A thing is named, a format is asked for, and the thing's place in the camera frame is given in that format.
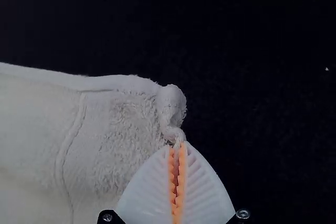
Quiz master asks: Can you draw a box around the black mat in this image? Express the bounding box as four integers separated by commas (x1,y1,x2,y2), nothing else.
0,0,336,224

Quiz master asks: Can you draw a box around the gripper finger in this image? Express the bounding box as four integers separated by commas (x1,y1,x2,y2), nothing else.
179,141,251,224
98,144,176,224

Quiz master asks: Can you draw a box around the pale towel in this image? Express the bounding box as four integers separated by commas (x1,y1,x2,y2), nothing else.
0,61,187,224

